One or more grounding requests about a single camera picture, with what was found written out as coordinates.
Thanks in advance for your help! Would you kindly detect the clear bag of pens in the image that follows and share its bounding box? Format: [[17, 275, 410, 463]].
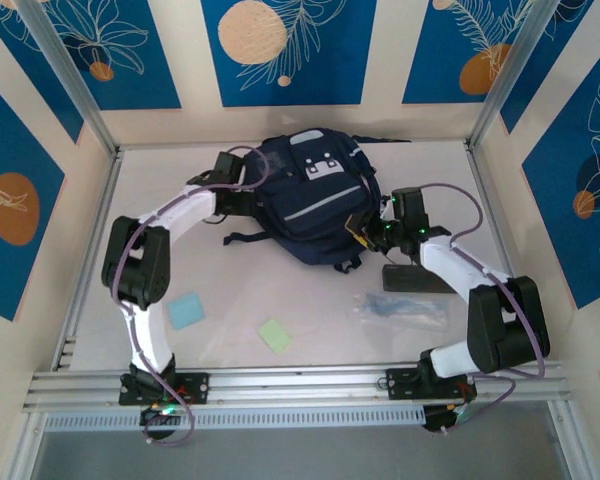
[[352, 291, 451, 334]]

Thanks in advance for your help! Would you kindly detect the black left base connector box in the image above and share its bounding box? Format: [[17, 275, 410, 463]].
[[139, 405, 181, 441]]

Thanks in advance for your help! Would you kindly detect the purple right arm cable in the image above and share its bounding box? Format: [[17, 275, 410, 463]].
[[422, 182, 549, 419]]

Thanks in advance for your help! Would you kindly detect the aluminium corner post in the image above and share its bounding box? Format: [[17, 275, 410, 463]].
[[467, 0, 564, 151], [17, 0, 120, 156]]

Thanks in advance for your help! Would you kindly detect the black pencil case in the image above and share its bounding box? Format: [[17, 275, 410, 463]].
[[381, 263, 454, 295]]

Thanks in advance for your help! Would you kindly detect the blue sticky note pad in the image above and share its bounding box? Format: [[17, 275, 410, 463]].
[[167, 292, 207, 331]]

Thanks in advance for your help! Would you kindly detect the aluminium cross rail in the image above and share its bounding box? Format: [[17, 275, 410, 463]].
[[22, 360, 574, 414]]

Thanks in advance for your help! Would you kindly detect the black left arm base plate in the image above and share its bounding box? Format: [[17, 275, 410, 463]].
[[118, 370, 211, 406]]

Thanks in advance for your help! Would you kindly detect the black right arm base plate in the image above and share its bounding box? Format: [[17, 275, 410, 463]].
[[385, 366, 477, 401]]

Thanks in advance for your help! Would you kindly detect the green sticky note pad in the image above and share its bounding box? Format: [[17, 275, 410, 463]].
[[257, 318, 294, 356]]

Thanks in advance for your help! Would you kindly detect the black right base connector box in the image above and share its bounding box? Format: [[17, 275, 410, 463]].
[[422, 404, 469, 435]]

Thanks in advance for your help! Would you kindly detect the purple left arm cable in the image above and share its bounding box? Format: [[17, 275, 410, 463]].
[[101, 144, 272, 449]]

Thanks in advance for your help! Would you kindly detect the grey slotted cable duct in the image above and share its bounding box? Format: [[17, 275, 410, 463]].
[[43, 404, 426, 432]]

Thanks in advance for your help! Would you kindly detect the black base connector box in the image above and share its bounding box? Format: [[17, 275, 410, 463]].
[[422, 404, 469, 435], [139, 405, 181, 441]]

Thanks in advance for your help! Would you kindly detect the navy blue student backpack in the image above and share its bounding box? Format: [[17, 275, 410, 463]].
[[223, 127, 411, 275]]

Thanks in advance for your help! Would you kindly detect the aluminium side rail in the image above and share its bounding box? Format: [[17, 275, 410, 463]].
[[52, 147, 125, 371], [465, 143, 549, 362]]

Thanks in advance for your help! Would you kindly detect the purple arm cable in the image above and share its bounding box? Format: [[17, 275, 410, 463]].
[[101, 144, 272, 449], [422, 182, 549, 419]]

